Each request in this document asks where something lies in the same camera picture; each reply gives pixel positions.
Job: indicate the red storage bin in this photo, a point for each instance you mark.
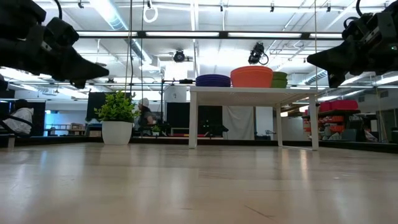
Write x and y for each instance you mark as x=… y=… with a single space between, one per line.
x=343 y=105

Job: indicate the white hanging cloth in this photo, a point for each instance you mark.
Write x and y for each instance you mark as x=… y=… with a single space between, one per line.
x=238 y=123

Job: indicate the black partition panel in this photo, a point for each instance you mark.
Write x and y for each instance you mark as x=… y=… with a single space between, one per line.
x=180 y=115
x=93 y=105

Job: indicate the green plant in white pot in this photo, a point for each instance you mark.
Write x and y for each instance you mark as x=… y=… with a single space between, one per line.
x=116 y=132

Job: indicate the person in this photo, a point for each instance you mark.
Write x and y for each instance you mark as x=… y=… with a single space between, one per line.
x=145 y=116
x=20 y=119

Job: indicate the orange plastic bowl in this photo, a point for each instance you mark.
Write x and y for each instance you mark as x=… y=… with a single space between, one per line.
x=252 y=71
x=252 y=80

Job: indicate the small potted plant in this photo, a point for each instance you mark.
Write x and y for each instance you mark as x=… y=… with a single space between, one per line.
x=155 y=129

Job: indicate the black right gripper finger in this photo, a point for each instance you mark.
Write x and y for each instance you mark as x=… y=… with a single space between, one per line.
x=335 y=59
x=335 y=79

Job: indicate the black overhead camera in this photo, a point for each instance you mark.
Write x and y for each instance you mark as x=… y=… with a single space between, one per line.
x=256 y=53

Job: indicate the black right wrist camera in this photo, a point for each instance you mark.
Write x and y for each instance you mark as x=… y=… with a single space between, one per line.
x=387 y=18

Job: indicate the floral bowl with green outside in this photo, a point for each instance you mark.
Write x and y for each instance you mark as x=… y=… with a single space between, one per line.
x=280 y=83
x=280 y=77
x=280 y=74

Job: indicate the metal storage rack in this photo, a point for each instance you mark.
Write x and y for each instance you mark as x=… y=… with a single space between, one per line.
x=342 y=124

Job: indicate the white perforated metal shelf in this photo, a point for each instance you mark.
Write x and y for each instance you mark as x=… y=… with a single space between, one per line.
x=248 y=95

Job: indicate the blue plastic bowl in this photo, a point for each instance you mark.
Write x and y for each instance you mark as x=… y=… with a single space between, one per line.
x=213 y=84
x=213 y=78

